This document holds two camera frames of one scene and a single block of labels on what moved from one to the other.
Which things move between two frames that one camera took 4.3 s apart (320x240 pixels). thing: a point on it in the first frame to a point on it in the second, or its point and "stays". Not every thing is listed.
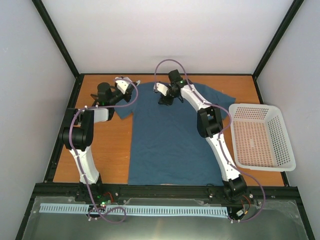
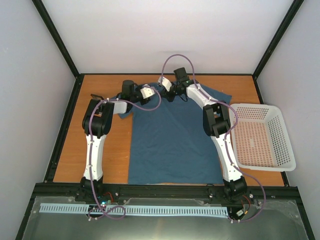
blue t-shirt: [166, 146] stays
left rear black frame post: [43, 12] stays
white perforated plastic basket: [260, 139] stays
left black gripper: [128, 93] to [145, 101]
